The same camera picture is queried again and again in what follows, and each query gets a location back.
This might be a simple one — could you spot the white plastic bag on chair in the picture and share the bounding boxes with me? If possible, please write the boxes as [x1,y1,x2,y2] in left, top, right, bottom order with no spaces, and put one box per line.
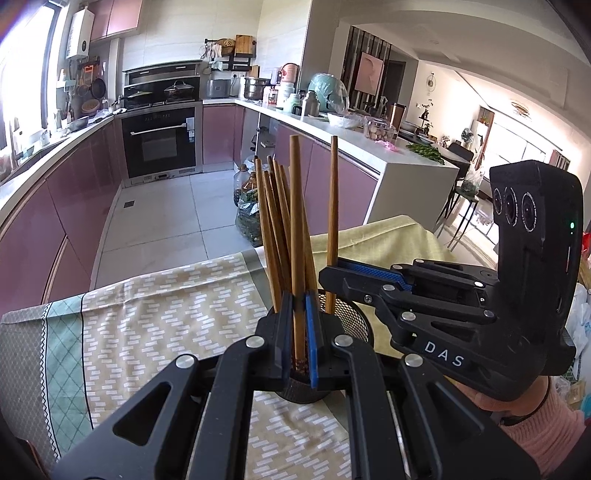
[455,167,485,193]

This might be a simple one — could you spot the black range hood panel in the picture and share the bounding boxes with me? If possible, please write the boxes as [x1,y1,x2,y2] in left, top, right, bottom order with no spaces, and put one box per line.
[122,62,202,86]

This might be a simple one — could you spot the wooden chopstick with floral end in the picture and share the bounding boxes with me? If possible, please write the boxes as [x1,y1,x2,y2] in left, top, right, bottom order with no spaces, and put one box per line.
[325,135,339,315]
[289,135,309,372]

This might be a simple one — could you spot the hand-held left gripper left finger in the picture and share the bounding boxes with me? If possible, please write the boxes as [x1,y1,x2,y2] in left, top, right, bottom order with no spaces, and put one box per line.
[55,291,296,480]

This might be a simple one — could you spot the white bowl with plastic wrap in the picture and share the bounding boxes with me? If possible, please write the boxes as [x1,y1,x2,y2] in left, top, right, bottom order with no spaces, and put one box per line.
[327,112,365,130]

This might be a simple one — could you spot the plastic oil bottle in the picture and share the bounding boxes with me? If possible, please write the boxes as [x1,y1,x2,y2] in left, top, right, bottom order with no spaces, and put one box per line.
[233,164,257,206]

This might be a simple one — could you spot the black mesh utensil holder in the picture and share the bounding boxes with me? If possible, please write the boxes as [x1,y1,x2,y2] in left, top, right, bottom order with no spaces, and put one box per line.
[274,295,374,405]

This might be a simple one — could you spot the white wall water heater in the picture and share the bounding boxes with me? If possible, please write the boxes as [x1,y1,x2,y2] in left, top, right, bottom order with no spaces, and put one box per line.
[66,7,96,60]

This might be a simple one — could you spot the clear plastic food container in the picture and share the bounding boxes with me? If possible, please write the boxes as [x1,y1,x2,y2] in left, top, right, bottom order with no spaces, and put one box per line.
[364,117,397,143]

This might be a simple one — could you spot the black built-in oven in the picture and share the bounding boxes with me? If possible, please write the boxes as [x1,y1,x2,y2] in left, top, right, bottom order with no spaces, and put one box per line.
[121,104,199,178]

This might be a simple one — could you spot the kitchen window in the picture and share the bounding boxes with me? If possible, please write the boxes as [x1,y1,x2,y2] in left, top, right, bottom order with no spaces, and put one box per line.
[0,0,70,153]

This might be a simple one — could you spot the pink wall cabinet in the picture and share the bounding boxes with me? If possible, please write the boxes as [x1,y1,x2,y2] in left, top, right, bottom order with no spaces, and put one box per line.
[90,0,144,42]

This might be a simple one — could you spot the bunch of wooden chopsticks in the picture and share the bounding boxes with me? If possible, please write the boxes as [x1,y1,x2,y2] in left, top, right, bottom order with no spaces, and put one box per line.
[254,155,319,315]

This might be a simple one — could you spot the steel stockpot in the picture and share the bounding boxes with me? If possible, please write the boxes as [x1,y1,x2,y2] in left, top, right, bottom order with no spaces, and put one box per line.
[243,78,271,101]

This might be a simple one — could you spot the yellow cloth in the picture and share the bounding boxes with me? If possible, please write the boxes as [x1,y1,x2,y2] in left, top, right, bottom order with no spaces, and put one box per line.
[309,215,467,361]

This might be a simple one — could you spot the black pot with glass lid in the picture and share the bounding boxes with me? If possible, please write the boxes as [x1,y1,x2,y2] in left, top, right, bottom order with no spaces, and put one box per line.
[164,80,195,103]

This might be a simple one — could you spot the framed wall picture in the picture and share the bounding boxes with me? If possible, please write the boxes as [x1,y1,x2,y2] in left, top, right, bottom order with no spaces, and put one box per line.
[353,52,384,95]

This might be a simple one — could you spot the black wrist band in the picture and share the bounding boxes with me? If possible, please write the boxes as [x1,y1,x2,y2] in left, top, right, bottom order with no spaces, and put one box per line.
[501,377,552,426]

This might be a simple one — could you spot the pink base cabinet run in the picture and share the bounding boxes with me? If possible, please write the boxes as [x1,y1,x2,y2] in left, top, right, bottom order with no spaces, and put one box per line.
[201,102,384,232]
[0,115,123,319]

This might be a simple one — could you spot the green leafy vegetables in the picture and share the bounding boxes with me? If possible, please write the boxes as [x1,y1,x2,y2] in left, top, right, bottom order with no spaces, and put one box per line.
[406,142,445,165]

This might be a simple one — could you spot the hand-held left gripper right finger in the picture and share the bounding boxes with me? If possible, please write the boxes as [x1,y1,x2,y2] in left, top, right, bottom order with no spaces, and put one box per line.
[305,295,541,480]

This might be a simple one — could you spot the dark slatted room divider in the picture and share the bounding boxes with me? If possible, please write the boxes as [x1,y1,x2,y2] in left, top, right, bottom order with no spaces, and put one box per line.
[342,25,393,112]

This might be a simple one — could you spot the dark dining chair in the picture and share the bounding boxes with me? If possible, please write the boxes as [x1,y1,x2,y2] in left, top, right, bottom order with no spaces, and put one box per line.
[436,142,476,227]

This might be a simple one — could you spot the bag of green vegetables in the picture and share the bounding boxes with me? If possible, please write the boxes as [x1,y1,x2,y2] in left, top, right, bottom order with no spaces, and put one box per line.
[235,198,266,247]

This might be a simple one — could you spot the beige and teal patterned tablecloth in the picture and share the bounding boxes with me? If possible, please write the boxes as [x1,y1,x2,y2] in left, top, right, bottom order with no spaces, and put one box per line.
[0,251,356,480]

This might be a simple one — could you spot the person's right hand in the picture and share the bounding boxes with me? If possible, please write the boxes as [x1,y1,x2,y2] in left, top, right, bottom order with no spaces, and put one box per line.
[459,376,552,423]

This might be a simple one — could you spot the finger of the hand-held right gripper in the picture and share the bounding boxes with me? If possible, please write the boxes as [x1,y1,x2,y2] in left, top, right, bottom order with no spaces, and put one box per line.
[338,258,499,296]
[318,264,514,402]

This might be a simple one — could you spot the black wall rack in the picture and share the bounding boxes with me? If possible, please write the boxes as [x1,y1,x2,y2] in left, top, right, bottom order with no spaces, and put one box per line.
[205,39,254,72]

